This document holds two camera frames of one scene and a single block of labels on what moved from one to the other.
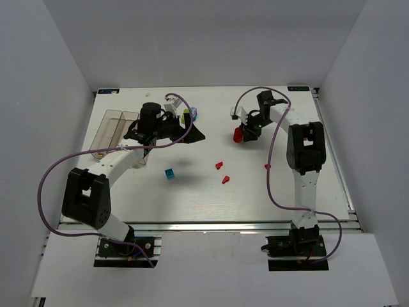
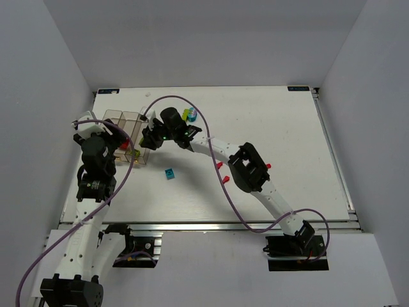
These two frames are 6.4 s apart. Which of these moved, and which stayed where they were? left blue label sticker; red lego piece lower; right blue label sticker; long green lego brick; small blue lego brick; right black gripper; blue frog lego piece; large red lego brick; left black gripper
Moved: left black gripper; large red lego brick; right black gripper
Stayed: long green lego brick; small blue lego brick; left blue label sticker; red lego piece lower; blue frog lego piece; right blue label sticker
